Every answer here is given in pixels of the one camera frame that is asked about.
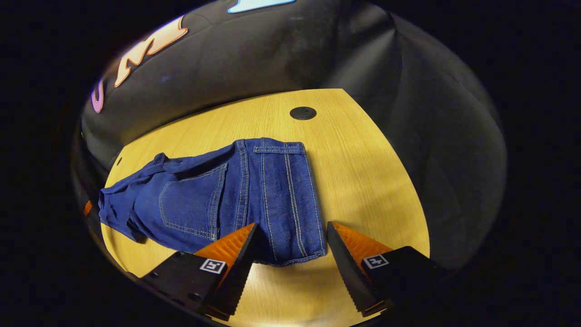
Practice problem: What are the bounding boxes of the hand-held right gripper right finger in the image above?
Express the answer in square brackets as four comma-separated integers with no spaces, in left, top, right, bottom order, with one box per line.
[326,221,450,317]

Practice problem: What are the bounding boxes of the blue denim jeans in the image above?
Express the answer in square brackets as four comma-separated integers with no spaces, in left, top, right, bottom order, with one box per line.
[98,138,327,267]

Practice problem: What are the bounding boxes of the black backdrop cloth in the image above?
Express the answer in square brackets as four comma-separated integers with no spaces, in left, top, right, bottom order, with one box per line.
[70,0,508,273]

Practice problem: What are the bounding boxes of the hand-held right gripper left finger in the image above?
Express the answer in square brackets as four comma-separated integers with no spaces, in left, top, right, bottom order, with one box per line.
[141,223,260,321]

